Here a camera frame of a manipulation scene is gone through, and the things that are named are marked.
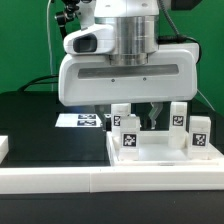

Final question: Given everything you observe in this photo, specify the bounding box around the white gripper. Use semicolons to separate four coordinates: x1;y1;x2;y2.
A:
58;43;198;131

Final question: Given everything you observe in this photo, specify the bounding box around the white square tabletop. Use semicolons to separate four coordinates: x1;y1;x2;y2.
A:
106;131;224;166

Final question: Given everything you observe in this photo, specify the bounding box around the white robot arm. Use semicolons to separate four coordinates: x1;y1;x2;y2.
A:
58;0;201;126

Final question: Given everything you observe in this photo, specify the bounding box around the white fiducial marker sheet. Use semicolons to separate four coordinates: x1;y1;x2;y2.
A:
55;113;102;128

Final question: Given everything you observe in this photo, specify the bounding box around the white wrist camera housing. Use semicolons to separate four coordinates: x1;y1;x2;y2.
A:
63;24;116;55

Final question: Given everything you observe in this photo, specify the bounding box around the black cable bundle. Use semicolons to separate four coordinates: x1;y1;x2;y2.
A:
17;74;61;93

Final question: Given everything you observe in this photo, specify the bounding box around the white U-shaped fence wall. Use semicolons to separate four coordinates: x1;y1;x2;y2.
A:
0;135;224;194

